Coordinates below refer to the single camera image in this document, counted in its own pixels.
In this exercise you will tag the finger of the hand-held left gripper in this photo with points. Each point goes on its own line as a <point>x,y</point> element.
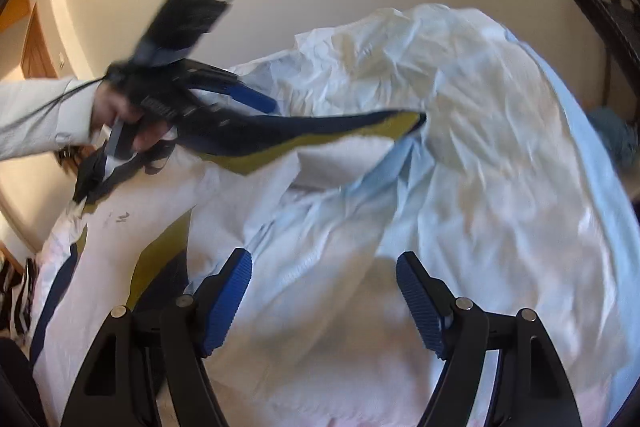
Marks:
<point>250,97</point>
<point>205,119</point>

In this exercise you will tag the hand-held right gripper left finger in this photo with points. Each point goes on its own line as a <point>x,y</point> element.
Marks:
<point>227,307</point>

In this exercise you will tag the white navy olive jersey shirt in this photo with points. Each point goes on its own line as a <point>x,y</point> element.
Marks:
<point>350,332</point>

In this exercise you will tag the person's left hand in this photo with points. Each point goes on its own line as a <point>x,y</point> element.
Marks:
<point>112,104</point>

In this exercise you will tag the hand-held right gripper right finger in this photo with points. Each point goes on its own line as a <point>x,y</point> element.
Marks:
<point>422,307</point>

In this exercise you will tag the blue cloth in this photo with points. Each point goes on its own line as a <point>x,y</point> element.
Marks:
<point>615,137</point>

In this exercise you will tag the wooden door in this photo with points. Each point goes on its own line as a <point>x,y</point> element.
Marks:
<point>35,52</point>

